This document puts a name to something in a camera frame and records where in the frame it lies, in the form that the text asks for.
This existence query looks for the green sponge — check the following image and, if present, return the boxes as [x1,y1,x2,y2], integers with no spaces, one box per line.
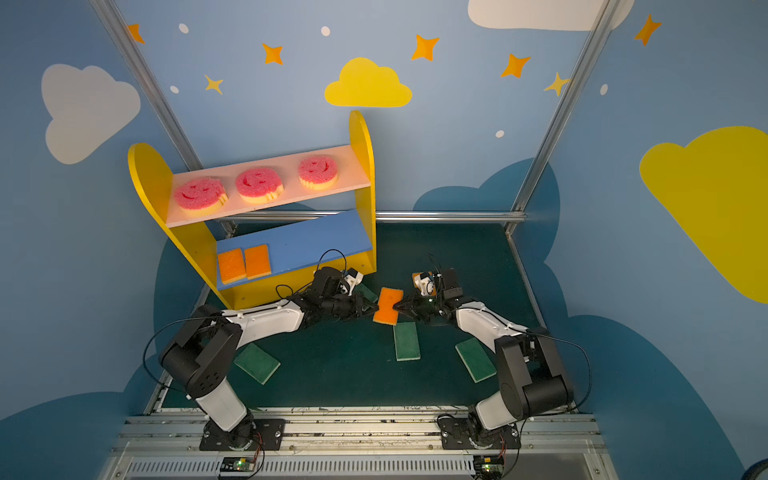
[355,284,379,304]
[234,343,281,385]
[455,338,497,383]
[393,322,421,362]

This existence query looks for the orange sponge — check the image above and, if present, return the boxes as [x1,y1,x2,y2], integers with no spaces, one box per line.
[412,272,434,291]
[373,287,404,326]
[244,244,272,280]
[217,249,247,285]

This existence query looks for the pink smiley sponge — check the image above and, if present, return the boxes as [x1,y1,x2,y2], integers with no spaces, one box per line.
[235,167,284,204]
[298,155,339,190]
[173,177,229,217]

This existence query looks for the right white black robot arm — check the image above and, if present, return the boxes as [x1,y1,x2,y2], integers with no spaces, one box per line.
[394,269,574,431]

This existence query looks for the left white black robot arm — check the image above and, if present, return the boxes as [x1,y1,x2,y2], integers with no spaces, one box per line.
[158,267,378,451]

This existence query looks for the yellow shelf with pink and blue boards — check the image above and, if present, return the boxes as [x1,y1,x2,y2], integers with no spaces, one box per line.
[127,111,377,309]

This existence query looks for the back aluminium floor bar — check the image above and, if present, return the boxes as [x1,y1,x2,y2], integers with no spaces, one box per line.
[228,210,526,224]

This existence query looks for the right small circuit board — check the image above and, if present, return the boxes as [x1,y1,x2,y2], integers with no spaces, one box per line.
[473,456,506,480]

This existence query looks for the small circuit board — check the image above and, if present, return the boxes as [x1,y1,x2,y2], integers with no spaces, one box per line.
[219,457,256,476]
[473,456,506,480]

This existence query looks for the left small circuit board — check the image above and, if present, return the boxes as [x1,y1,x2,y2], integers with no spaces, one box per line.
[219,457,256,476]

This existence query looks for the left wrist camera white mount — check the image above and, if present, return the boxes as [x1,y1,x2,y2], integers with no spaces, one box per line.
[340,268,364,296]

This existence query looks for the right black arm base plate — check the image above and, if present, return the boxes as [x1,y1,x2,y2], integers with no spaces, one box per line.
[436,413,521,450]

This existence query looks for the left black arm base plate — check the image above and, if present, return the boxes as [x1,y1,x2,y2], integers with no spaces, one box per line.
[199,417,286,452]

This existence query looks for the aluminium rail frame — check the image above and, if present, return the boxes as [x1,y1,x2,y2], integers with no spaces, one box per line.
[99,406,618,479]

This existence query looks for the left aluminium corner post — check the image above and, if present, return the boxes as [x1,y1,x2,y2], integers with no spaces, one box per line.
[89,0,203,171]

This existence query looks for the aluminium corner post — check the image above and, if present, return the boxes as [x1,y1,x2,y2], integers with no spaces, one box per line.
[504,0,621,240]
[89,0,203,171]

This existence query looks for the right aluminium corner post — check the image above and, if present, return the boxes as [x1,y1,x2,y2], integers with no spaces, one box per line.
[504,0,621,240]

